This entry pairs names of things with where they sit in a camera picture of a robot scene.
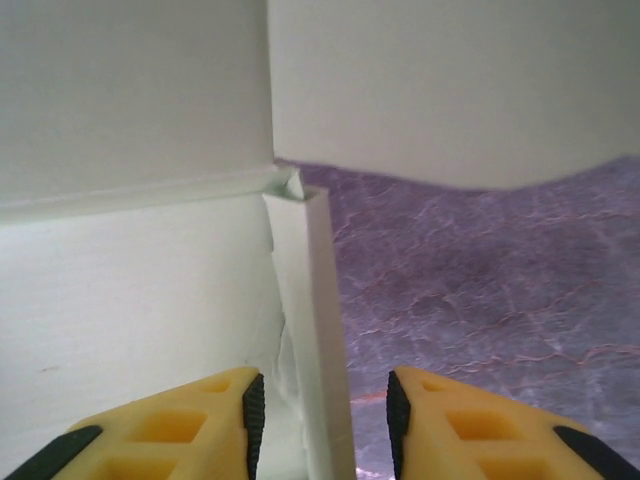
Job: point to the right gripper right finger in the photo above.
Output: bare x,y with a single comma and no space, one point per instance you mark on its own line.
480,430

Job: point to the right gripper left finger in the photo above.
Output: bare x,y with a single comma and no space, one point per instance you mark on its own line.
165,435

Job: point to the pale green paper box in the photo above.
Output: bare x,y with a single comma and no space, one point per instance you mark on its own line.
125,275

